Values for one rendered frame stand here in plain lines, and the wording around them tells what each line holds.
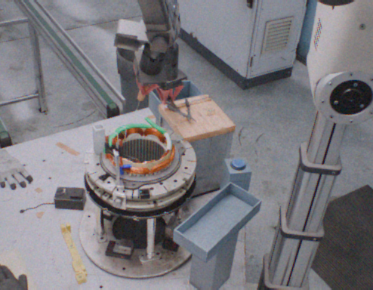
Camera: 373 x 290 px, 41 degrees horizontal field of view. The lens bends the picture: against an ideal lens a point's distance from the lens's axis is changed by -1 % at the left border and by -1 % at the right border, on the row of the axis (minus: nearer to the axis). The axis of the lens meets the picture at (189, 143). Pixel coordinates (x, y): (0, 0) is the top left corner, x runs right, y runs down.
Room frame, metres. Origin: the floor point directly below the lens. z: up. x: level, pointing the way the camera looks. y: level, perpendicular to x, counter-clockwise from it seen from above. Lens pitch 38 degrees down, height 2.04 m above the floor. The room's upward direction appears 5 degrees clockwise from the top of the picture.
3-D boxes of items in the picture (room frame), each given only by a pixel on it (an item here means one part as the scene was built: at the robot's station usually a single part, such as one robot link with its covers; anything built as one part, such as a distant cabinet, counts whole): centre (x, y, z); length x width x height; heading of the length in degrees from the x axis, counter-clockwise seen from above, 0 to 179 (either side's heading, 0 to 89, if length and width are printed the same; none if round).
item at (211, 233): (0.95, -0.10, 0.92); 0.25 x 0.11 x 0.28; 144
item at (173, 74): (1.34, 0.08, 1.26); 0.10 x 0.07 x 0.07; 128
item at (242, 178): (1.19, -0.15, 0.91); 0.07 x 0.07 x 0.25; 15
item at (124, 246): (1.01, 0.17, 0.83); 0.05 x 0.04 x 0.02; 83
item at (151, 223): (1.00, 0.09, 0.91); 0.02 x 0.02 x 0.21
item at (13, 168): (1.36, 0.64, 0.79); 0.24 x 0.12 x 0.02; 35
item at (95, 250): (1.12, 0.14, 0.80); 0.39 x 0.39 x 0.01
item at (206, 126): (1.40, -0.02, 1.05); 0.20 x 0.19 x 0.02; 30
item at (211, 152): (1.40, -0.02, 0.91); 0.19 x 0.19 x 0.26; 30
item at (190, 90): (1.53, 0.06, 0.92); 0.17 x 0.11 x 0.28; 120
